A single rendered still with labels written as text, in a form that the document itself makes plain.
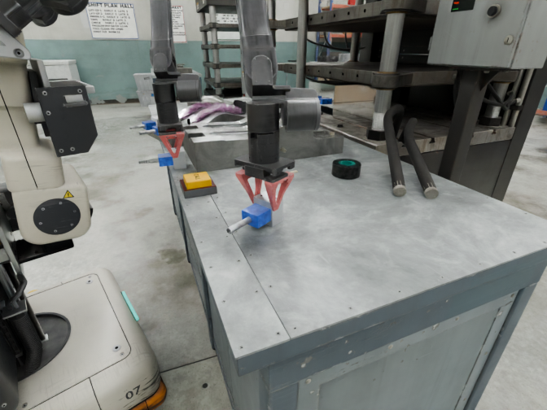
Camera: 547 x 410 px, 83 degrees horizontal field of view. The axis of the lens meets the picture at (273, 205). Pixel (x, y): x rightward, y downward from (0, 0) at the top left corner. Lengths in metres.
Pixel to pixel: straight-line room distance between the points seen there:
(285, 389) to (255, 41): 0.57
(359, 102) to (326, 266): 1.36
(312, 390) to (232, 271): 0.23
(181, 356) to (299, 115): 1.15
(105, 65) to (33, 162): 7.34
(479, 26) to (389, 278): 0.91
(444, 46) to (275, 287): 1.05
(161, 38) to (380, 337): 0.89
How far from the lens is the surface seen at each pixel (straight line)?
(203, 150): 0.91
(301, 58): 1.95
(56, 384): 1.17
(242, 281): 0.49
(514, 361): 1.70
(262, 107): 0.54
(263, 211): 0.60
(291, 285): 0.49
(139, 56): 8.18
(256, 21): 0.64
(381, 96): 1.33
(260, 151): 0.56
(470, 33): 1.26
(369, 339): 0.56
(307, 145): 1.03
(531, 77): 1.92
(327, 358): 0.53
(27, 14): 0.79
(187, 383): 1.38
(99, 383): 1.13
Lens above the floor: 1.12
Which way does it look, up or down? 27 degrees down
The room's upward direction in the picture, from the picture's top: straight up
